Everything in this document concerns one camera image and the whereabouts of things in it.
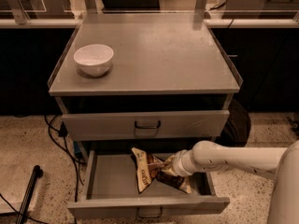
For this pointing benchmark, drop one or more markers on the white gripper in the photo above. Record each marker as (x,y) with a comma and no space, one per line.
(178,164)

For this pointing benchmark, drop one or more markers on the brown chip bag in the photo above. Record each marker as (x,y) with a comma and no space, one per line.
(150,167)

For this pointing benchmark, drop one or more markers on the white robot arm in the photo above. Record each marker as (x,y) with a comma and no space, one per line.
(281,164)

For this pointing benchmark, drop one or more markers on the grey top drawer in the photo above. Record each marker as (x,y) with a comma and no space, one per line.
(145,125)

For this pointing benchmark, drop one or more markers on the grey open middle drawer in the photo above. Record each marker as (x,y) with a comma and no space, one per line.
(110,190)

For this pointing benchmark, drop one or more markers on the black backpack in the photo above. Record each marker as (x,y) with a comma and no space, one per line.
(237,127)

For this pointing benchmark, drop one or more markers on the grey metal cabinet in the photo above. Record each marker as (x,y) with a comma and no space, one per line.
(162,62)

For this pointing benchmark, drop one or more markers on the white ceramic bowl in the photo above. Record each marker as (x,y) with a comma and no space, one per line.
(94,60)

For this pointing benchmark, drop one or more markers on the black rod on floor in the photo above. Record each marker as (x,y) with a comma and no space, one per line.
(36,173)

